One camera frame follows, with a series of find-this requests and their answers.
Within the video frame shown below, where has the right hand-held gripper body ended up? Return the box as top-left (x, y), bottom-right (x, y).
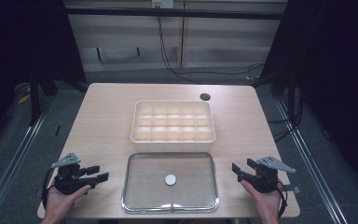
top-left (245, 155), bottom-right (296, 194)

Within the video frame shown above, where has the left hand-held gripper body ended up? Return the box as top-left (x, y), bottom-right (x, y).
top-left (50, 152), bottom-right (93, 195)

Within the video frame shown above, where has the person's right hand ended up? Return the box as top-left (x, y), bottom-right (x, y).
top-left (240, 180), bottom-right (282, 219)

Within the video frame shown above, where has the person's left hand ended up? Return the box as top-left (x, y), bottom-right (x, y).
top-left (43, 184), bottom-right (93, 220)

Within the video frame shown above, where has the clear lid with white knob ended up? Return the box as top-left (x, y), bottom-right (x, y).
top-left (120, 151), bottom-right (220, 216)

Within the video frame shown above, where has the black metal stand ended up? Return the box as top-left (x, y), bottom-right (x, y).
top-left (28, 69), bottom-right (42, 126)
top-left (287, 73), bottom-right (297, 127)

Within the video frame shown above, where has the white divided storage box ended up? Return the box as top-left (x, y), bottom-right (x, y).
top-left (131, 99), bottom-right (216, 154)

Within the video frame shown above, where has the yellow floor item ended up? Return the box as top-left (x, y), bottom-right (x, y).
top-left (17, 92), bottom-right (32, 105)

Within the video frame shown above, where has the black curtain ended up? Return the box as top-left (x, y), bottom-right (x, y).
top-left (259, 0), bottom-right (358, 188)
top-left (0, 0), bottom-right (88, 147)

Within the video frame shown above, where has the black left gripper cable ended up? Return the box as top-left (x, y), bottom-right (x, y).
top-left (41, 167), bottom-right (56, 210)

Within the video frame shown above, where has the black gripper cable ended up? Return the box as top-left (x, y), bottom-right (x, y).
top-left (41, 167), bottom-right (56, 210)
top-left (277, 181), bottom-right (289, 219)

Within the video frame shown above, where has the grey gripper strap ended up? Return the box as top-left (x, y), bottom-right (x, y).
top-left (280, 184), bottom-right (301, 194)

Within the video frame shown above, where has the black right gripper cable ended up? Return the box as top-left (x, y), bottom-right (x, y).
top-left (277, 181), bottom-right (289, 219)

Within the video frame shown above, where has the bundle of black floor cables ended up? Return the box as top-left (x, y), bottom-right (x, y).
top-left (267, 105), bottom-right (304, 144)

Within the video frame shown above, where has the metal floor rail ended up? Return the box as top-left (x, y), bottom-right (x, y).
top-left (0, 99), bottom-right (54, 224)
top-left (274, 97), bottom-right (351, 224)

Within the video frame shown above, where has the black cable along floor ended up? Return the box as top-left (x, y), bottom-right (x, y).
top-left (175, 63), bottom-right (265, 82)

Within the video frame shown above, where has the black hanging wall cable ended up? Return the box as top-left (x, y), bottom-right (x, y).
top-left (157, 14), bottom-right (203, 85)

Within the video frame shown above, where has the black horizontal frame bar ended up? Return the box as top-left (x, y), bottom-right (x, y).
top-left (64, 7), bottom-right (285, 21)

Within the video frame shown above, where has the white wall socket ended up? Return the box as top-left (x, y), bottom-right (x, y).
top-left (151, 0), bottom-right (175, 9)

